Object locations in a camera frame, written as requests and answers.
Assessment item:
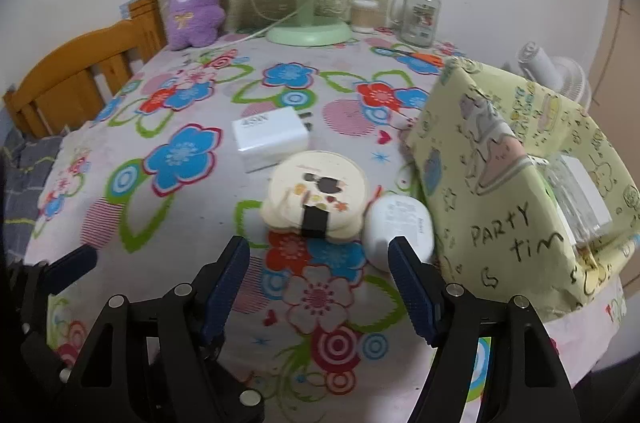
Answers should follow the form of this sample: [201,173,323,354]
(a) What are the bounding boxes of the cream bear compact mirror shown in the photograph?
[260,150,369,243]

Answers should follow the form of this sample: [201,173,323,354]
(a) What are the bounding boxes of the yellow cartoon paper box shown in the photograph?
[407,57,639,321]

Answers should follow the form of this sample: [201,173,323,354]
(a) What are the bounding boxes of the beige door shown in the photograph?
[589,0,639,166]

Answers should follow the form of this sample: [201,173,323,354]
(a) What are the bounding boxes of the white floor fan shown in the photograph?
[516,42,591,110]

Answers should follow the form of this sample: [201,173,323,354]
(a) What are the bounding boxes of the cotton swab container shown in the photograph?
[350,0,380,34]

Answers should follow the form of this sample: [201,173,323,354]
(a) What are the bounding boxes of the purple plush bunny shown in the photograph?
[165,0,226,50]

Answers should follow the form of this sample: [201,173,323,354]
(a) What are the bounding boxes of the grey plaid pillow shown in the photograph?
[1,127,62,263]

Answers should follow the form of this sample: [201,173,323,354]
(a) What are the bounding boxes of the glass mason jar mug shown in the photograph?
[390,0,440,48]

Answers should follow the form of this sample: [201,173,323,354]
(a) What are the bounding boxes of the white 45W charger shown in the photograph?
[232,106,310,174]

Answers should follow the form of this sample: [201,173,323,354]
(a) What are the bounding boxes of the white earbuds case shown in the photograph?
[361,194,435,273]

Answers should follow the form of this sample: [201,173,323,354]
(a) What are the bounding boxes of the floral tablecloth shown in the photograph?
[24,27,626,423]

